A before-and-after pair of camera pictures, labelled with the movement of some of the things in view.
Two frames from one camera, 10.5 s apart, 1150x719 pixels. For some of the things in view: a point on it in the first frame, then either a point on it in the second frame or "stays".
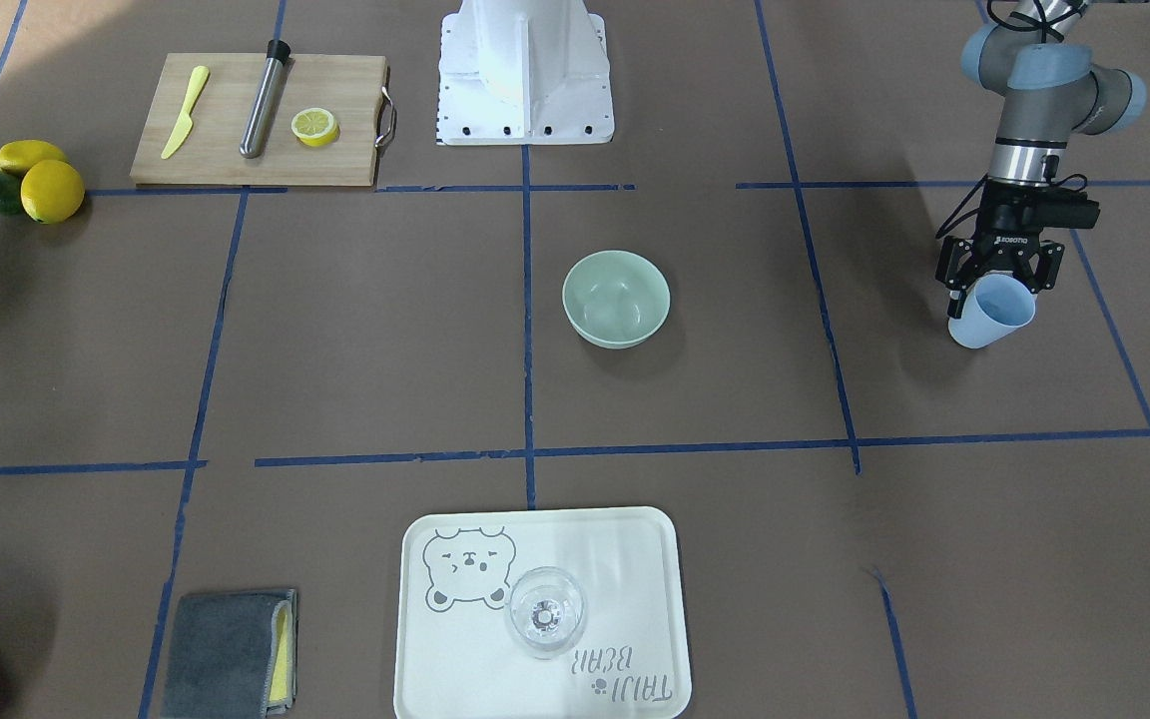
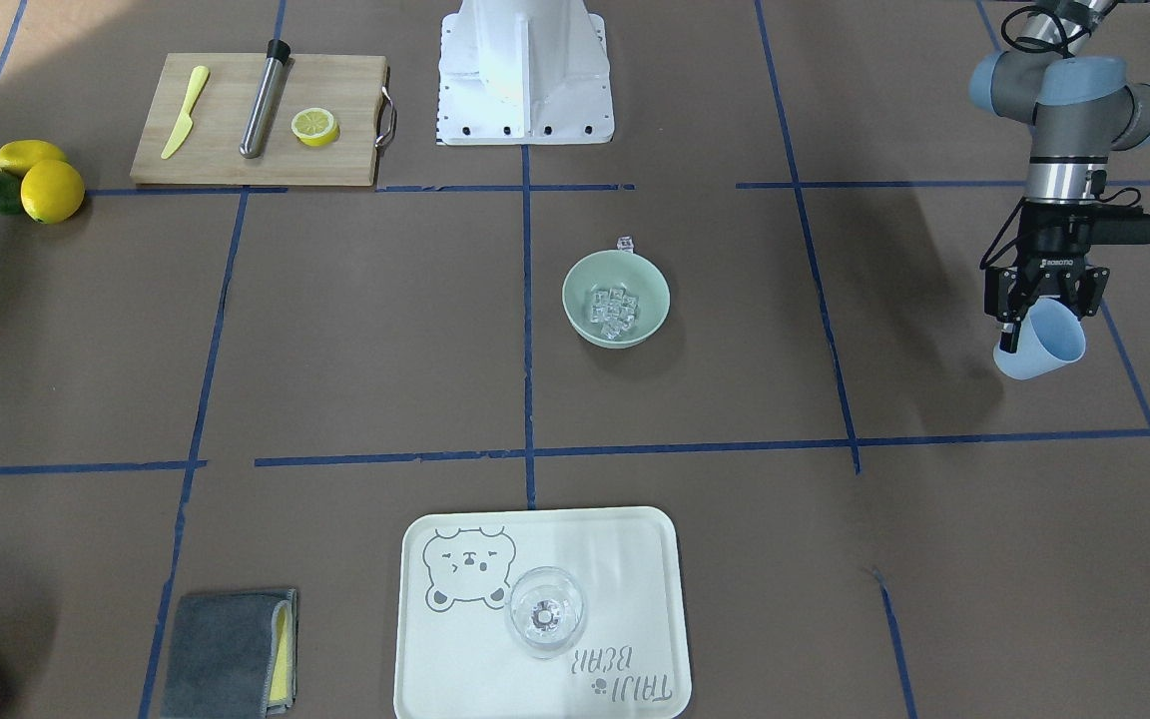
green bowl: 615,299 stays
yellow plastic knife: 186,121 stays
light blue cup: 997,304 to 1051,337
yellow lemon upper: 14,156 stays
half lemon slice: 314,127 stays
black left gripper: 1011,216 to 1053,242
